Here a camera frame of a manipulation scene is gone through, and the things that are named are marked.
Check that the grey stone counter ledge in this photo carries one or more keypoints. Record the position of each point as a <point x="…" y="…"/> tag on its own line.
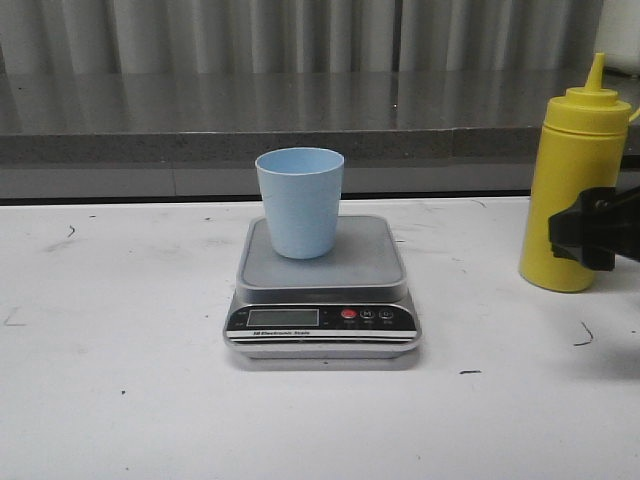
<point x="134" y="136"/>

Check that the yellow squeeze bottle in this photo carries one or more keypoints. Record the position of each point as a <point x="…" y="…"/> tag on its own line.
<point x="581" y="147"/>

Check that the silver digital kitchen scale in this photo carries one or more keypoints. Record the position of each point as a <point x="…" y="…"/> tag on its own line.
<point x="352" y="303"/>

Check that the light blue plastic cup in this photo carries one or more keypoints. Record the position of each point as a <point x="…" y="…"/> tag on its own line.
<point x="301" y="190"/>

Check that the white pleated curtain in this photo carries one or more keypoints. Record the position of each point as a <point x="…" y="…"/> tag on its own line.
<point x="202" y="37"/>

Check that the white container on ledge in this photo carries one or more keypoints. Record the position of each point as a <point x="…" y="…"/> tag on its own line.
<point x="618" y="35"/>

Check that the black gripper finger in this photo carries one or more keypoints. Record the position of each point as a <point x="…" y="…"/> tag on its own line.
<point x="602" y="224"/>

